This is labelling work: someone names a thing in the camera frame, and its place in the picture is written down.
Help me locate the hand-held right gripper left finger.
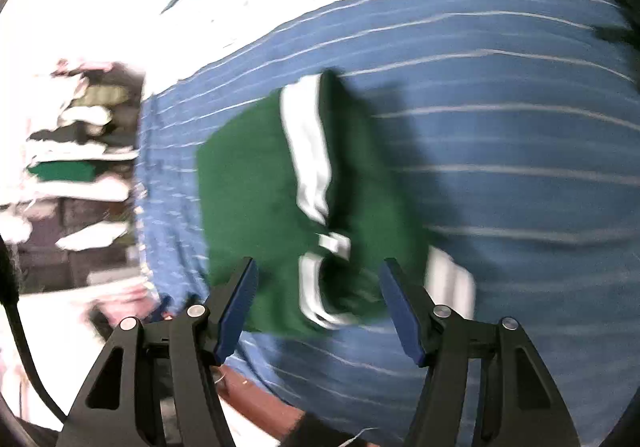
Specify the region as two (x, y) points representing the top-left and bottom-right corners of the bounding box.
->
(57, 256), (260, 447)

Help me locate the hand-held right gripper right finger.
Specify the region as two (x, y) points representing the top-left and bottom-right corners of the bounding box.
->
(378, 257), (581, 447)

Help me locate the green and cream varsity jacket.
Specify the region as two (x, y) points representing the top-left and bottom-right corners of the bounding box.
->
(195, 70), (476, 340)

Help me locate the rack of hanging clothes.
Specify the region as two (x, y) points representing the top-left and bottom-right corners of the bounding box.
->
(0, 60), (146, 288)

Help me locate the blue striped bed sheet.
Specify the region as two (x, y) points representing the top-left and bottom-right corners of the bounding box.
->
(132, 0), (640, 447)

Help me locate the black cable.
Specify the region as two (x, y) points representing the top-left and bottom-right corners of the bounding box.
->
(0, 237), (68, 423)

